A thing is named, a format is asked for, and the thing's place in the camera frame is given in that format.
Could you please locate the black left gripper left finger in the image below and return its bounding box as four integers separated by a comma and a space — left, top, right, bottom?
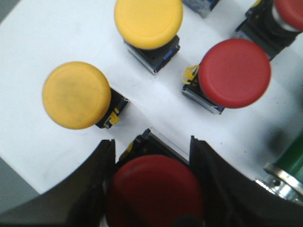
0, 140, 116, 227

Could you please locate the red push button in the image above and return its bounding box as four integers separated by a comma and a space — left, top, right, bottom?
106, 129, 205, 227
182, 38, 271, 114
235, 0, 303, 60

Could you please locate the yellow push button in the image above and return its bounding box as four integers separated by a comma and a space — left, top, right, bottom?
114, 0, 183, 74
182, 0, 220, 18
42, 61, 129, 130

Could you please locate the green conveyor belt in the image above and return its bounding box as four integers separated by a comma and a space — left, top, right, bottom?
255, 132, 303, 206

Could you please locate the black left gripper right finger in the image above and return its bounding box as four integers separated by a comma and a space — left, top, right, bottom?
190, 137, 303, 227

